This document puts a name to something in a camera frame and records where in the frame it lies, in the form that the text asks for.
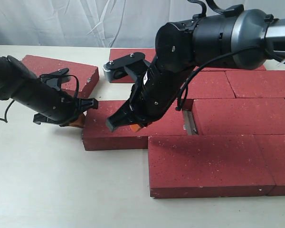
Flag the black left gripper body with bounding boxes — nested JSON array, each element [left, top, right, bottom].
[[13, 79, 98, 127]]

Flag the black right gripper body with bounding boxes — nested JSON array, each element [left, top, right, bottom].
[[106, 57, 195, 132]]

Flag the red brick with white chip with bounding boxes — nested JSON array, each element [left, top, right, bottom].
[[82, 100, 189, 151]]

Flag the red front brick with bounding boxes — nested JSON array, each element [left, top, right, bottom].
[[192, 98, 285, 135]]

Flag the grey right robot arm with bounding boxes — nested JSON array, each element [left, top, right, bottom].
[[103, 0, 285, 131]]

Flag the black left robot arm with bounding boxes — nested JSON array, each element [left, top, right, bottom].
[[0, 56, 99, 128]]

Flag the red back-left row brick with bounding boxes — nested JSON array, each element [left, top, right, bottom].
[[107, 48, 156, 83]]

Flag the red front-left base brick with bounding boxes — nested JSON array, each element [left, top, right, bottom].
[[148, 135, 276, 199]]

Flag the red back-right row brick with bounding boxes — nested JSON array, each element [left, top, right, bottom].
[[226, 70, 285, 98]]

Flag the red front-right base brick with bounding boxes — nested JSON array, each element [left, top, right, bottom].
[[255, 135, 285, 196]]

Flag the white backdrop curtain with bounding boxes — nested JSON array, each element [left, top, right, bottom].
[[0, 0, 285, 49]]

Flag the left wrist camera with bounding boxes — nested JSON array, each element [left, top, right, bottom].
[[39, 68, 71, 91]]

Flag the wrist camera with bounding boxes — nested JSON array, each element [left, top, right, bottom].
[[103, 52, 150, 82], [39, 68, 71, 91]]

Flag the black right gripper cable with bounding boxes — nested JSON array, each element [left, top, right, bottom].
[[175, 45, 262, 112]]

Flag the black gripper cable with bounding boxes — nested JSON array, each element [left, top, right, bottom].
[[0, 74, 80, 124], [175, 45, 262, 112]]

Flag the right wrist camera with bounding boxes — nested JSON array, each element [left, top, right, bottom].
[[103, 52, 150, 82]]

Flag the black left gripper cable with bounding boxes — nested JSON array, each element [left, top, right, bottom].
[[0, 74, 80, 124]]

